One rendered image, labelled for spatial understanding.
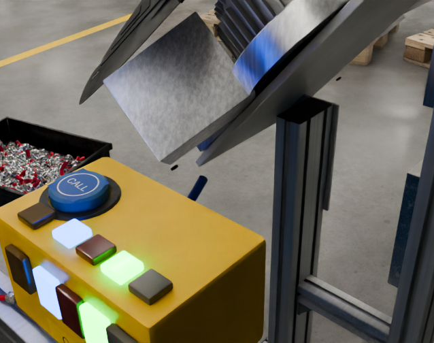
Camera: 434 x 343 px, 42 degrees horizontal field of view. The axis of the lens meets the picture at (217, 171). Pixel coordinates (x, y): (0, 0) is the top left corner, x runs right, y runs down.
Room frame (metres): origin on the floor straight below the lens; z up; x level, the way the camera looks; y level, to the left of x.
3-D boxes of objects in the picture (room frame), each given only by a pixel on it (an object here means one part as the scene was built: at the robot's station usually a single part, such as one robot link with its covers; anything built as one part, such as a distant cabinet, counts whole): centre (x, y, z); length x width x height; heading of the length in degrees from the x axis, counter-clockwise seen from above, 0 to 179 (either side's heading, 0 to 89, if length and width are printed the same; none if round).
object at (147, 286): (0.23, 0.04, 1.08); 0.02 x 0.02 x 0.01; 47
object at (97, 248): (0.26, 0.07, 1.08); 0.02 x 0.02 x 0.01; 47
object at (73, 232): (0.28, 0.09, 1.08); 0.02 x 0.02 x 0.01; 47
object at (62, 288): (0.25, 0.09, 1.04); 0.02 x 0.01 x 0.03; 47
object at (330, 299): (0.71, -0.22, 0.56); 0.19 x 0.04 x 0.04; 47
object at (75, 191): (0.32, 0.09, 1.08); 0.04 x 0.04 x 0.02
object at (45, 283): (0.26, 0.11, 1.04); 0.02 x 0.01 x 0.03; 47
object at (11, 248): (0.29, 0.13, 1.04); 0.02 x 0.01 x 0.03; 47
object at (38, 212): (0.30, 0.12, 1.08); 0.02 x 0.02 x 0.01; 47
